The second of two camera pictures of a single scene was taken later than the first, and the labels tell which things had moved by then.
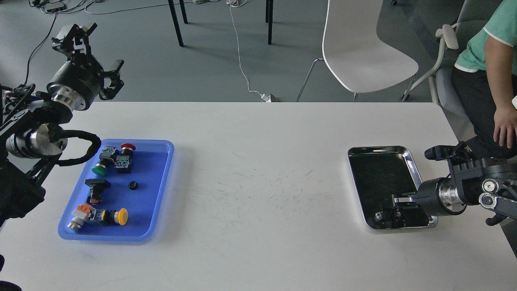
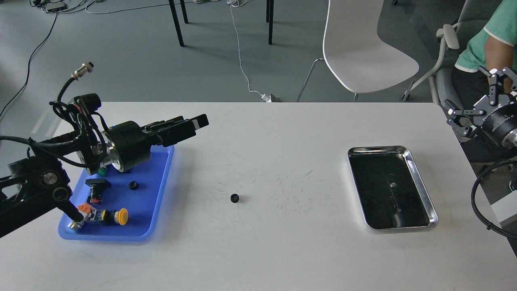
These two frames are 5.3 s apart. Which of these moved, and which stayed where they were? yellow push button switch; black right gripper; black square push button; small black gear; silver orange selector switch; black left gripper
Moved: black right gripper; black left gripper
Stayed: yellow push button switch; silver orange selector switch; small black gear; black square push button
